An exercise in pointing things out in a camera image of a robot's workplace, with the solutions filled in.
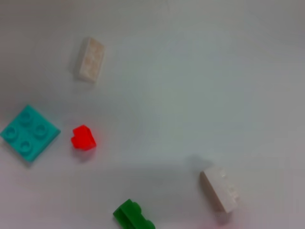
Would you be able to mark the small red toy brick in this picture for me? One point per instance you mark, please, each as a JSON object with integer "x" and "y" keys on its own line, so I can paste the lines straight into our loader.
{"x": 83, "y": 138}

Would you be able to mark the white toy brick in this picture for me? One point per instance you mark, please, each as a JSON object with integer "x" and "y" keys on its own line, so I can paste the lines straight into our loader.
{"x": 221, "y": 188}
{"x": 90, "y": 59}

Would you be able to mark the green notched toy brick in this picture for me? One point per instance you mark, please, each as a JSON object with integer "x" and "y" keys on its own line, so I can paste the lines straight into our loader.
{"x": 133, "y": 217}

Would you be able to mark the teal square toy brick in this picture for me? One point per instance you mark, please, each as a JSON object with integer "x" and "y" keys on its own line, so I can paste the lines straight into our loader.
{"x": 29, "y": 133}

